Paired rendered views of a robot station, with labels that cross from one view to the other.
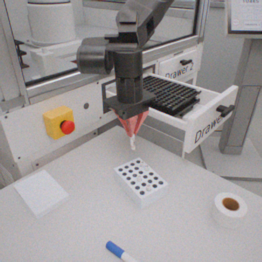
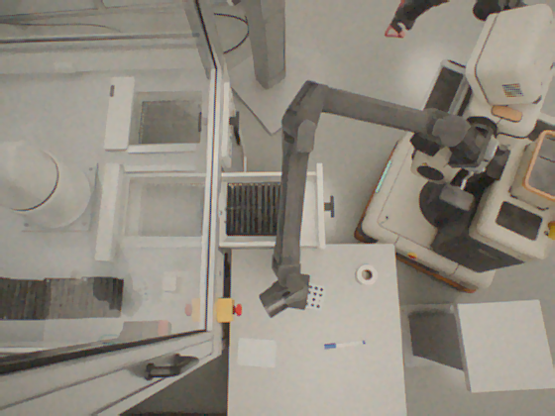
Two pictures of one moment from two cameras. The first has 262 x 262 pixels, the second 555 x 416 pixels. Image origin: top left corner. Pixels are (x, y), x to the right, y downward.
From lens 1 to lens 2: 1.07 m
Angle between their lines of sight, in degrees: 45
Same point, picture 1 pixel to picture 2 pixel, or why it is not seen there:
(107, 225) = (313, 336)
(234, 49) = not seen: outside the picture
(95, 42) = (273, 300)
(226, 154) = (272, 87)
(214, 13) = not seen: outside the picture
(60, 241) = (299, 364)
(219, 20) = not seen: outside the picture
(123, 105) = (301, 303)
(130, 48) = (301, 292)
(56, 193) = (269, 346)
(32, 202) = (263, 363)
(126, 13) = (289, 282)
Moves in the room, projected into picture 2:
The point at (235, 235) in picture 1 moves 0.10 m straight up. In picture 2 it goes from (376, 286) to (382, 284)
